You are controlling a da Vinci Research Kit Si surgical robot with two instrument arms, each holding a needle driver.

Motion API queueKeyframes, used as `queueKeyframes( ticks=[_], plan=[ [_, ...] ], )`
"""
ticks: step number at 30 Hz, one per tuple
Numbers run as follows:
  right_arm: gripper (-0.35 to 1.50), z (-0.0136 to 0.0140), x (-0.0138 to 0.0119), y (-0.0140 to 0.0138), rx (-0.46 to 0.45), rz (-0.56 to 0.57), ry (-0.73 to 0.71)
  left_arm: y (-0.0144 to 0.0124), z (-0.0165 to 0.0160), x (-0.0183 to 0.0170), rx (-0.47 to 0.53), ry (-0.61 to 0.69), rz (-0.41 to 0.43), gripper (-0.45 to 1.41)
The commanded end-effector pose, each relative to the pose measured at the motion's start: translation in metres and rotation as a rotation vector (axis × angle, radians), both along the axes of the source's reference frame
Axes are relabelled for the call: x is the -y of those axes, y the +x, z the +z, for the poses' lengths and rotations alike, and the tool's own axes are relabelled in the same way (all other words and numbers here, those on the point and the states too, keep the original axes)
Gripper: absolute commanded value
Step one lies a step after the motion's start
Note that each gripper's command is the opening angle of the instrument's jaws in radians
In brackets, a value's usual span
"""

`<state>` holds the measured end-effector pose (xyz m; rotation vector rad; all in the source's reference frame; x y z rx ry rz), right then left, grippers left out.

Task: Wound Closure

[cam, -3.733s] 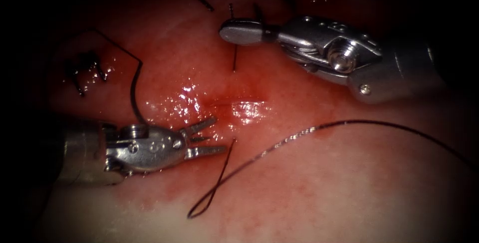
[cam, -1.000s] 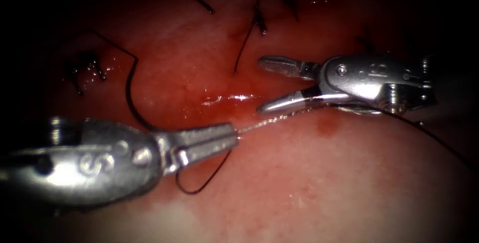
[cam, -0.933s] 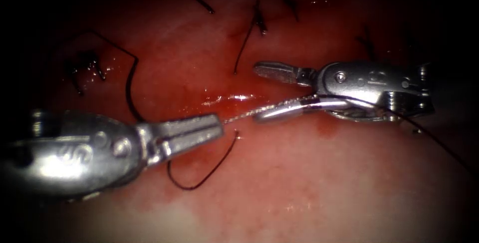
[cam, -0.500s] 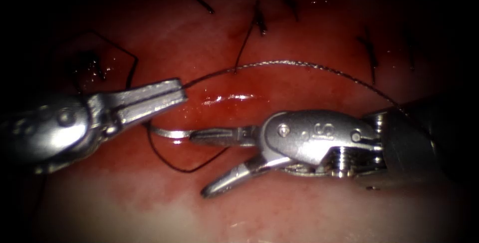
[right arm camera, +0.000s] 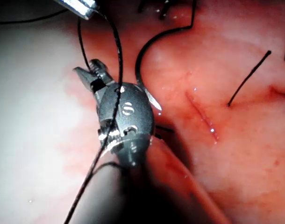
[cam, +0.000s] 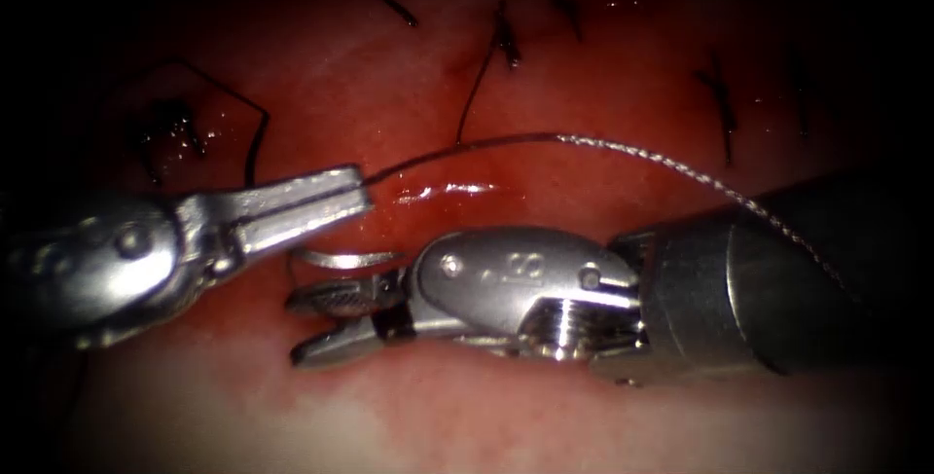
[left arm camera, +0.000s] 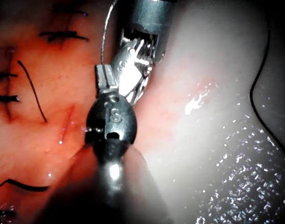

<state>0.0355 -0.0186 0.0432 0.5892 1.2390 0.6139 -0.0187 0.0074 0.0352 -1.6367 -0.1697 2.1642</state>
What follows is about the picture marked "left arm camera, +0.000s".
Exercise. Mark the black stitching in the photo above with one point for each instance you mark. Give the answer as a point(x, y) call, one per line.
point(4, 98)
point(60, 35)

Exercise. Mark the tissue pad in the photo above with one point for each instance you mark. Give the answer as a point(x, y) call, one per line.
point(203, 140)

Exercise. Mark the left arm needle driver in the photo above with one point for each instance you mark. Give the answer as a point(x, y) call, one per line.
point(114, 116)

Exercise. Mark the black thread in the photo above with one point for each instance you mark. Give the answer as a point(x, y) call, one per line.
point(251, 94)

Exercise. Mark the dark left arm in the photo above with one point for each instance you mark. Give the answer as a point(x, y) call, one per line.
point(114, 198)

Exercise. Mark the right arm needle driver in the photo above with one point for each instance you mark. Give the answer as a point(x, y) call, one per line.
point(133, 56)

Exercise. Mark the right arm needle driver jaw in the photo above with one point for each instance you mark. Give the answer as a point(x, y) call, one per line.
point(140, 93)
point(128, 80)

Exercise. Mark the dark right arm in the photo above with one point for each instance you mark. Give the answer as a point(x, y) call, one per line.
point(147, 14)

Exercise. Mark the curved steel needle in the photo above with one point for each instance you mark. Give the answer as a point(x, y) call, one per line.
point(104, 32)

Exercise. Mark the left arm needle driver jaw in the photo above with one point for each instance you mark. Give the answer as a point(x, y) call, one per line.
point(102, 77)
point(111, 78)

